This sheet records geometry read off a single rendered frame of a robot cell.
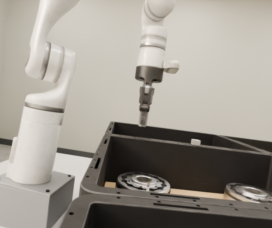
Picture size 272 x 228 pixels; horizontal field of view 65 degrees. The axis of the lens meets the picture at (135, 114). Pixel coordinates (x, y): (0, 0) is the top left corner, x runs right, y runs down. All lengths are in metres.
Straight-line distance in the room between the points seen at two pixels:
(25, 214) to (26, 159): 0.11
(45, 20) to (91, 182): 0.41
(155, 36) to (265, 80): 3.28
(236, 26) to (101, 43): 2.07
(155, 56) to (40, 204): 0.43
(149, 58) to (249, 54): 3.24
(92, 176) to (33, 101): 0.34
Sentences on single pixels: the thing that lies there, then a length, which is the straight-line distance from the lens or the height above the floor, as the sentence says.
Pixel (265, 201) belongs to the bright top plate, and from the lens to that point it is 0.48.
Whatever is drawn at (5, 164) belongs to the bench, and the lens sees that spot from 0.99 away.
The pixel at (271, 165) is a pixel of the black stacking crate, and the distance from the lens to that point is 0.59.
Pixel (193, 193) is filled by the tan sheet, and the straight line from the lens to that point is 0.51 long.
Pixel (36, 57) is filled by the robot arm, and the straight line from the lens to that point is 0.52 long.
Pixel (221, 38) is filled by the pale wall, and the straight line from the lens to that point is 3.67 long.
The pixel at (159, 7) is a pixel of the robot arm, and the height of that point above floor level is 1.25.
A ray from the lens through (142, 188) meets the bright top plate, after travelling 0.39.
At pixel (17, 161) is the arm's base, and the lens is 0.56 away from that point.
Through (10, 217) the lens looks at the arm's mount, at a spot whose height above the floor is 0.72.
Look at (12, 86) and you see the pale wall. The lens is 4.17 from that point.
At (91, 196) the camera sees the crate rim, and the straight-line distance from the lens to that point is 0.18.
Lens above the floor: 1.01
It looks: 3 degrees down
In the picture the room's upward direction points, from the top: 8 degrees clockwise
